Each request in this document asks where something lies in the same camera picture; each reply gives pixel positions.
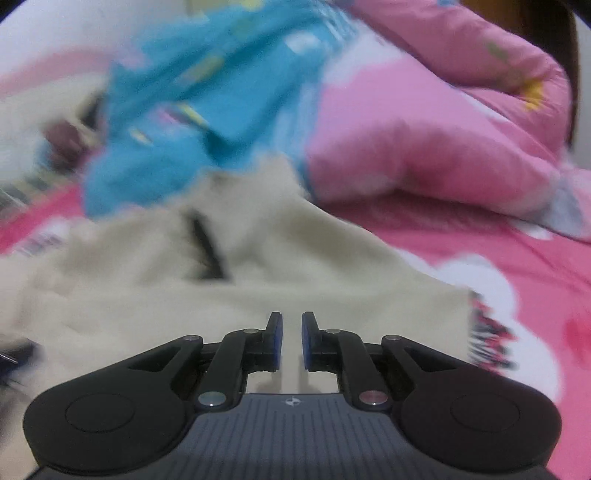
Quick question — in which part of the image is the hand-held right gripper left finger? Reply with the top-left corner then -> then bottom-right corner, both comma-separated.
127,311 -> 283,411

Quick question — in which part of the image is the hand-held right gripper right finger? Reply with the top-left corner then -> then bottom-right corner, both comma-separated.
301,311 -> 458,411

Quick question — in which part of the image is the cream zip jacket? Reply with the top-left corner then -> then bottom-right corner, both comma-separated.
0,159 -> 476,480

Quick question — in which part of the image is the blue and pink quilt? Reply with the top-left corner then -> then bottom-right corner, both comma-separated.
83,0 -> 591,243

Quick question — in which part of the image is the pink and white headboard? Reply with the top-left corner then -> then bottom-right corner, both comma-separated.
0,46 -> 112,185

